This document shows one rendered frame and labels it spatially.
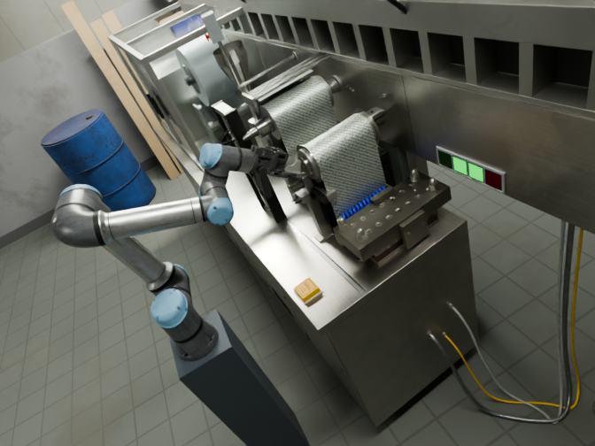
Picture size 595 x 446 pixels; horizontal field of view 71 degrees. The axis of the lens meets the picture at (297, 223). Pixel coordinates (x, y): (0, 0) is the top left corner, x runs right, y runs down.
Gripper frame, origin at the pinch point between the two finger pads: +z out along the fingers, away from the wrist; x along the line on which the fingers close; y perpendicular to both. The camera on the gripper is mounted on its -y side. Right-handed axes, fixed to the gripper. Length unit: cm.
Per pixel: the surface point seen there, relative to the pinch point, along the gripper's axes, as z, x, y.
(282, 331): 55, 52, -114
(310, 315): 2.6, -25.5, -40.7
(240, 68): -2, 66, 26
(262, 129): -6.9, 21.7, 8.9
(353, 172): 17.1, -6.6, 5.3
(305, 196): 5.6, 0.7, -7.9
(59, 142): -55, 293, -83
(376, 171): 27.5, -6.7, 6.9
